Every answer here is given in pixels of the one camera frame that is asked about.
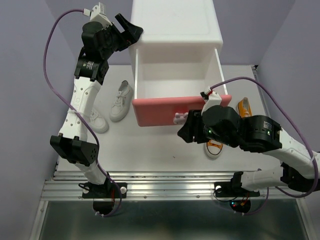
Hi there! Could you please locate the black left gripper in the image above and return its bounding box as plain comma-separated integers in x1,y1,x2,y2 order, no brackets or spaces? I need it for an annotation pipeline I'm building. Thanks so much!
101,15,143,59

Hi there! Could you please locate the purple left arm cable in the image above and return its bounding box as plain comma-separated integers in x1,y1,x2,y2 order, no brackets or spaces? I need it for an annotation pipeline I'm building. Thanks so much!
43,8,123,218

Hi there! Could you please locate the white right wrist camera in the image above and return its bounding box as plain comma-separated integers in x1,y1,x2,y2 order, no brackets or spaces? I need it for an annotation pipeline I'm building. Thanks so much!
200,86,222,114

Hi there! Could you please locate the aluminium rail frame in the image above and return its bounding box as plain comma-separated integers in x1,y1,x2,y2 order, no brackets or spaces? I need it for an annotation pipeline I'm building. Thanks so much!
28,63,315,240

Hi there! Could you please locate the white sneaker near cabinet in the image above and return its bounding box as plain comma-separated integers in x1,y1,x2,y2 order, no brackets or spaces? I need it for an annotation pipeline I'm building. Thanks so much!
109,80,134,122

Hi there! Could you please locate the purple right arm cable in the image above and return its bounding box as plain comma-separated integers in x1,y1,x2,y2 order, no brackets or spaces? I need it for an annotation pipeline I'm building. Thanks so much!
208,76,320,217

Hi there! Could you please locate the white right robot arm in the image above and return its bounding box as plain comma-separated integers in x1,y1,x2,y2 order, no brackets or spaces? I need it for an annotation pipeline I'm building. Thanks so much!
177,105,320,197

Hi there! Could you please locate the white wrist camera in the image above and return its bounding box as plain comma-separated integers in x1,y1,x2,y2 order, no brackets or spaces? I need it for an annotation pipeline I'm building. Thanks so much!
83,2,112,28
200,86,222,114

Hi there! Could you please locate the white shoe cabinet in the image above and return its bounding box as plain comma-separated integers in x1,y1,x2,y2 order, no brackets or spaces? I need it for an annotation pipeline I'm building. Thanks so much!
129,0,224,83

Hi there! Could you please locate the white sneaker near arm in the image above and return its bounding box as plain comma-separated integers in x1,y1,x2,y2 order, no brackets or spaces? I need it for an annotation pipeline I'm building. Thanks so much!
88,107,109,134

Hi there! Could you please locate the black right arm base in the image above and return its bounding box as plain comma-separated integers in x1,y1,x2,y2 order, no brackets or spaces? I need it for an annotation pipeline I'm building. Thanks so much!
213,181,260,215

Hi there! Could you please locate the pink bunny knob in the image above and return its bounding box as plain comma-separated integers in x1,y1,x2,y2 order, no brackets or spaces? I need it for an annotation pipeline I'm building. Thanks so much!
173,112,188,125

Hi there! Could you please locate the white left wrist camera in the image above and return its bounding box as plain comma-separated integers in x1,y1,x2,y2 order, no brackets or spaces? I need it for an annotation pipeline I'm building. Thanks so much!
83,2,112,28

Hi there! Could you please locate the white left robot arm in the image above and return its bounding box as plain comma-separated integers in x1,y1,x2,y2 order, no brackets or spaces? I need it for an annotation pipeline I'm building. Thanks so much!
50,13,143,197

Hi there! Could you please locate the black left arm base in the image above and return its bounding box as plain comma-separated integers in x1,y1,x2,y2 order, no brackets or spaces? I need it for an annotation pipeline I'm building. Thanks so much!
78,180,128,218

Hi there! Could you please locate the orange sneaker one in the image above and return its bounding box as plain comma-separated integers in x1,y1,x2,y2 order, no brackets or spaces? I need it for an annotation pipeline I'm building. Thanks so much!
236,97,252,118
204,140,224,159

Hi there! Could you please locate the dark pink drawer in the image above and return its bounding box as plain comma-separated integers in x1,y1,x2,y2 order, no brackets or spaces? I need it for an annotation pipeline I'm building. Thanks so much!
132,47,224,127

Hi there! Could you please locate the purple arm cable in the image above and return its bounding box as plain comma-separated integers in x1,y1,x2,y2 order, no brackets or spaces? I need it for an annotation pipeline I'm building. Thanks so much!
43,8,123,218
208,76,320,217

